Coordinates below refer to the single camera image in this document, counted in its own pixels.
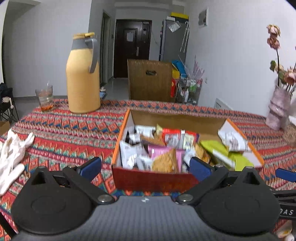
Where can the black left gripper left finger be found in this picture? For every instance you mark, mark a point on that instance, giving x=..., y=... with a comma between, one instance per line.
x=80, y=178

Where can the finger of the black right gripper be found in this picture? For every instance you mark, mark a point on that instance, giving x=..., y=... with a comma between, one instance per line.
x=286, y=175

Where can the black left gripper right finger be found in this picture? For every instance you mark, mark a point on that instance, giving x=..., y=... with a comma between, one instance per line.
x=209, y=178

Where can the golden brown snack packet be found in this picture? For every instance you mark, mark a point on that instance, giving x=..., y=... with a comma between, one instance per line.
x=166, y=163

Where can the white snack packet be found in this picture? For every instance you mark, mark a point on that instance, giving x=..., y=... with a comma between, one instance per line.
x=233, y=141
x=129, y=154
x=147, y=131

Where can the red silver snack bag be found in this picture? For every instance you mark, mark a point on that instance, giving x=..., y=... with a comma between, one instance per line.
x=179, y=139

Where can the lime green snack packet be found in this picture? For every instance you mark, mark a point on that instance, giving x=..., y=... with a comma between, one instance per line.
x=232, y=160

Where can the colourful patterned tablecloth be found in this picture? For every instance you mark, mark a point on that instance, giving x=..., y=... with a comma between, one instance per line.
x=63, y=138

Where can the pink snack packet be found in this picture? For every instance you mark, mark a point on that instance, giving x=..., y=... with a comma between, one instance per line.
x=155, y=151

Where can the pink textured vase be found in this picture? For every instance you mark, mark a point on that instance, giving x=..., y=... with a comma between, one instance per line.
x=278, y=108

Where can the white cloth glove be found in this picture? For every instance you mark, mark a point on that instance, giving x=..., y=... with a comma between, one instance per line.
x=12, y=153

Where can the glass cup with tea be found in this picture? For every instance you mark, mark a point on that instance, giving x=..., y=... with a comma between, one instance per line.
x=45, y=97

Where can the red gift box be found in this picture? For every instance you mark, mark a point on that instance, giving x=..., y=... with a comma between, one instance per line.
x=173, y=85

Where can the yellow thermos jug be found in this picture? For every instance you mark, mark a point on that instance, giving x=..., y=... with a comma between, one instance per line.
x=82, y=74

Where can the grey refrigerator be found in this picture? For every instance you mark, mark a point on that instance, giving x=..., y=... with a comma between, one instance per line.
x=174, y=40

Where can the dark entrance door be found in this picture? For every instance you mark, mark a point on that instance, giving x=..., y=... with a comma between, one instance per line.
x=132, y=41

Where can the yellow box on refrigerator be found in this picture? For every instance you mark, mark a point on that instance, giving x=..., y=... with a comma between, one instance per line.
x=179, y=15

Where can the wire storage cart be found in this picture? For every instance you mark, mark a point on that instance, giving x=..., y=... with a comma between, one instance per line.
x=188, y=91

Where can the wall electrical panel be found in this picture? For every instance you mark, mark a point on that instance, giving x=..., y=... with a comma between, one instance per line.
x=203, y=18

